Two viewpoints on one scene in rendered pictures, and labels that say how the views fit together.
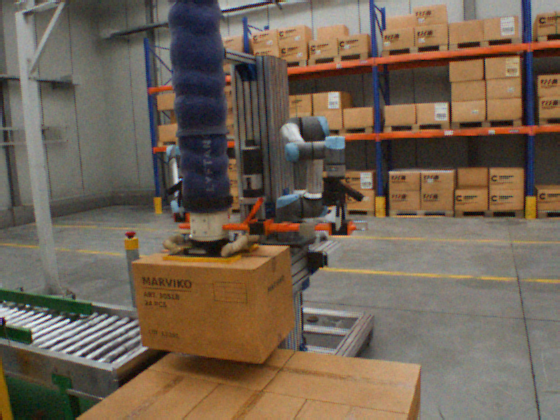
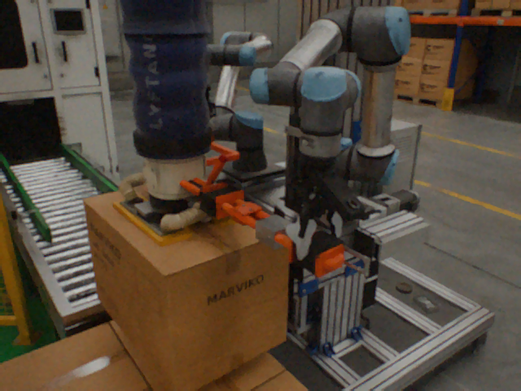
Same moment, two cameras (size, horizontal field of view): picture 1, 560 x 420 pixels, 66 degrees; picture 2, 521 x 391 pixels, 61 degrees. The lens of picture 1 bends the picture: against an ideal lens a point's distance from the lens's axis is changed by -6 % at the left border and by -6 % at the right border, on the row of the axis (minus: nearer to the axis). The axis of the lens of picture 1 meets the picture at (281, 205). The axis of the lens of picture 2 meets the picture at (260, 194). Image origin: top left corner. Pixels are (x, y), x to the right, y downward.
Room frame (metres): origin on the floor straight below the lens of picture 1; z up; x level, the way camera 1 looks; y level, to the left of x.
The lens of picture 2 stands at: (1.07, -0.52, 1.65)
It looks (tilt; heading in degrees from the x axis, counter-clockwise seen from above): 22 degrees down; 30
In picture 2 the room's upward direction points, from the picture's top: straight up
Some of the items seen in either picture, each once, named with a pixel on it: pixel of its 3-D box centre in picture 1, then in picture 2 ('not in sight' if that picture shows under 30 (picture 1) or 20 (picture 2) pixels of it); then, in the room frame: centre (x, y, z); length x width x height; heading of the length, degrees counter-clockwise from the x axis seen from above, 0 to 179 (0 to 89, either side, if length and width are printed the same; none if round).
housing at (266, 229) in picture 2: (309, 228); (274, 231); (1.85, -0.11, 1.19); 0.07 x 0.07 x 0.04; 68
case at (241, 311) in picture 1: (216, 296); (182, 268); (2.02, 0.32, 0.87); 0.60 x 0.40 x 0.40; 68
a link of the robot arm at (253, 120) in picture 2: not in sight; (247, 128); (2.60, 0.42, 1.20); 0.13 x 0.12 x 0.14; 105
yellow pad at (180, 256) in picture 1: (200, 254); (149, 213); (1.93, 0.36, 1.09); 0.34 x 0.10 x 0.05; 68
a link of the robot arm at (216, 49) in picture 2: not in sight; (212, 55); (2.47, 0.50, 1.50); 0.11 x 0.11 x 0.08; 15
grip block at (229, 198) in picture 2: (260, 226); (221, 199); (1.93, 0.09, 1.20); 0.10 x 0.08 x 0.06; 158
